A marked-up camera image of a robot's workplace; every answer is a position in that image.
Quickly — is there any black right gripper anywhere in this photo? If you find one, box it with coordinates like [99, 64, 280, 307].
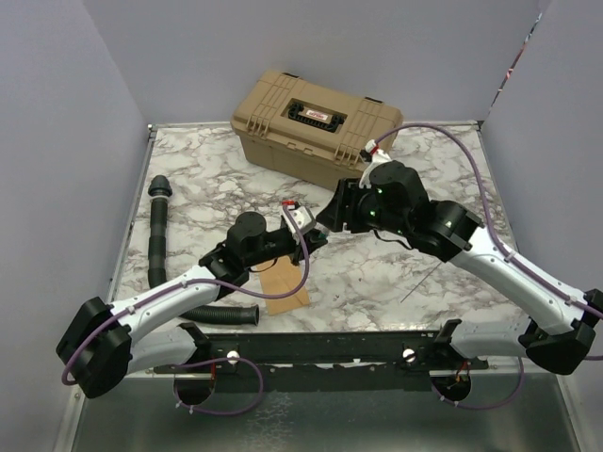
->
[317, 176, 410, 237]

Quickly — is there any brown kraft envelope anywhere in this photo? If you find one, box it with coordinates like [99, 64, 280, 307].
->
[254, 257, 310, 315]

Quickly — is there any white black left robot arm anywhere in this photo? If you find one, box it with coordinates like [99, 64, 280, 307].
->
[56, 207, 327, 398]

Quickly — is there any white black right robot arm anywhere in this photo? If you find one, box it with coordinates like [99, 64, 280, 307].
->
[317, 161, 602, 375]

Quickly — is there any tan plastic toolbox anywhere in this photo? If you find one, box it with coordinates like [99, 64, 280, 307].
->
[231, 71, 403, 190]

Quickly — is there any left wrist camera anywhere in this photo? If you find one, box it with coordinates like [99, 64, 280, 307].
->
[281, 200, 317, 237]

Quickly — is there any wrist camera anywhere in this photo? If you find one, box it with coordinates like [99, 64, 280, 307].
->
[281, 200, 317, 237]
[359, 139, 392, 188]

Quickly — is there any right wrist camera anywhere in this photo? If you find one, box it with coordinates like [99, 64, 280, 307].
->
[359, 139, 392, 188]

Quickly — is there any yellow black handled screwdriver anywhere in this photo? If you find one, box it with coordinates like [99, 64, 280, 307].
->
[400, 263, 442, 303]

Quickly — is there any black corrugated hose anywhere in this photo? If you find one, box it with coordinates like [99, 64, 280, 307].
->
[146, 174, 261, 327]

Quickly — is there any black metal base rail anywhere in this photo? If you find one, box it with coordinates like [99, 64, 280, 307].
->
[153, 321, 501, 393]

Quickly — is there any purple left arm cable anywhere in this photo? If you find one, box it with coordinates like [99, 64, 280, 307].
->
[61, 200, 312, 415]

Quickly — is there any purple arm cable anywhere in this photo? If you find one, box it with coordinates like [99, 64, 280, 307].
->
[362, 121, 603, 410]
[61, 200, 312, 415]

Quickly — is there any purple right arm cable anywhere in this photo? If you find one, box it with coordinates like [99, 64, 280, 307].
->
[362, 121, 603, 410]

